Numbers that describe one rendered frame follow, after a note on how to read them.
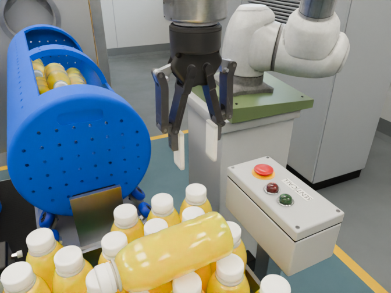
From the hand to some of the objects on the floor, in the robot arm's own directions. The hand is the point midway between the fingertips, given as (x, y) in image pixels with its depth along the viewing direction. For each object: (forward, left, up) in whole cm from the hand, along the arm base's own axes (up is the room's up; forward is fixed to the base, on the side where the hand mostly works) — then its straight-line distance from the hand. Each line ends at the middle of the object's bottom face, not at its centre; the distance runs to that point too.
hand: (195, 146), depth 57 cm
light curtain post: (-18, -155, -125) cm, 200 cm away
